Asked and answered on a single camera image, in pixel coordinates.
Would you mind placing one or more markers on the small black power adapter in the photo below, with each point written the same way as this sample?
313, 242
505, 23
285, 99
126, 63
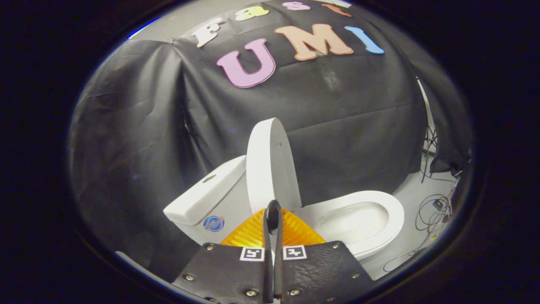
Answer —
438, 204

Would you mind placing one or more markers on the white toilet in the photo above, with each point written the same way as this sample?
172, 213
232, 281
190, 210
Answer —
236, 202

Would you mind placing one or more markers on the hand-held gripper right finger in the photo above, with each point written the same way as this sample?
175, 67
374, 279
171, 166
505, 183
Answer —
279, 261

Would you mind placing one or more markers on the black backdrop cloth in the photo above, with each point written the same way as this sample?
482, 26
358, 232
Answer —
358, 126

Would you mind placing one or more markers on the white toilet seat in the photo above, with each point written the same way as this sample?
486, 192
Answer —
396, 215

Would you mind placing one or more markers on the white toilet tank lid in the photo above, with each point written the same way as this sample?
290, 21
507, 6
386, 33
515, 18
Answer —
198, 198

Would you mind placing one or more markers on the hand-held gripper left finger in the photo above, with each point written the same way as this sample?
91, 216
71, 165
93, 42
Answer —
267, 261

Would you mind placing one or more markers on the black tripod stand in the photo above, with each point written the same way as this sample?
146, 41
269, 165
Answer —
428, 139

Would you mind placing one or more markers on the black round pull tab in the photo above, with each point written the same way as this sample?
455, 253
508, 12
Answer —
273, 213

